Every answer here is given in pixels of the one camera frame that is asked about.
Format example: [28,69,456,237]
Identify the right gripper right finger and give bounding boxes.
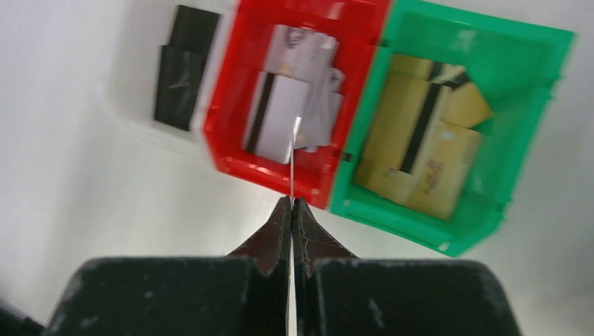
[291,199,520,335]

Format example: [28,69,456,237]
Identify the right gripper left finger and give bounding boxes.
[46,197,291,335]

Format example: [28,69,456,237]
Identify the silver credit card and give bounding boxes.
[289,77,299,335]

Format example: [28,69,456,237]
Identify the gold cards in green bin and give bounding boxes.
[354,55,492,220]

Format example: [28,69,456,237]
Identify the white cards in red bin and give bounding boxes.
[242,24,345,164]

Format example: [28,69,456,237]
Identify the black object in clear bin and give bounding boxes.
[153,5,221,132]

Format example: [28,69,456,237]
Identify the red plastic bin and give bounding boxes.
[203,1,390,209]

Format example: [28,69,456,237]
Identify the clear plastic bin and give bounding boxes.
[99,1,237,163]

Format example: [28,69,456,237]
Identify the green plastic bin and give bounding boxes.
[329,1,575,257]

